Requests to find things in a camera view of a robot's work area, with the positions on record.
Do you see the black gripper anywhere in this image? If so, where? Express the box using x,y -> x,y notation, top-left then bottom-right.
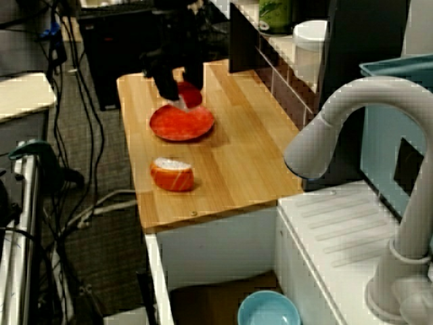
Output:
140,46 -> 206,102

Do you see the red tuna nigiri toy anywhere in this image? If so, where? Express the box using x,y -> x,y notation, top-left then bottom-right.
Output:
165,81 -> 203,111

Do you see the orange round plate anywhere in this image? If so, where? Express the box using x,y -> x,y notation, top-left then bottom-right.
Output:
149,104 -> 216,142

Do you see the salmon nigiri sushi toy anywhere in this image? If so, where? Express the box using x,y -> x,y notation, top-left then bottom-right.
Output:
150,156 -> 196,192

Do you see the black box stand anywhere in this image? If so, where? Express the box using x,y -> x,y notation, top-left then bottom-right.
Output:
79,6 -> 163,111

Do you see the white plastic cup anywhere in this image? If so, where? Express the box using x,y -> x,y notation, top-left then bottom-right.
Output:
292,20 -> 329,84

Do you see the white side table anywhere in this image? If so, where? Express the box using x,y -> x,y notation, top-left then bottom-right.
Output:
0,72 -> 58,123

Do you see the grey toy faucet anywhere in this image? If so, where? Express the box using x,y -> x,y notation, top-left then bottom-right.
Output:
283,76 -> 433,322

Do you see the wide dark shelf panel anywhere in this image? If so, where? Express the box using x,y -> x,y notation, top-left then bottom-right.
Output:
317,0 -> 409,119

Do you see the white cabinet body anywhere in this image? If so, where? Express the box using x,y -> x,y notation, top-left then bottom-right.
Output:
143,204 -> 281,295

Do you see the aluminium extrusion bar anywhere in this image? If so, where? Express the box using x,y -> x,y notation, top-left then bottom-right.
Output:
0,148 -> 42,325

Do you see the teal plastic bin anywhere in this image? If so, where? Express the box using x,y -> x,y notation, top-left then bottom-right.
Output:
358,53 -> 433,221

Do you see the white toy sink unit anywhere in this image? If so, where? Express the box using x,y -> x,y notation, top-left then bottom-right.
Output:
145,181 -> 433,325

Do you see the light blue bowl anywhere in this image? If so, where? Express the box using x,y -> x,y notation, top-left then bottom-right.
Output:
236,290 -> 302,325

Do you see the narrow dark shelf post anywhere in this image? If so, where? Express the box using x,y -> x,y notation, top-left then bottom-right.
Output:
229,0 -> 261,74

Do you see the white floor cable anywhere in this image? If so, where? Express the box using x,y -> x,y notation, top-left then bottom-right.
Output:
66,188 -> 139,232

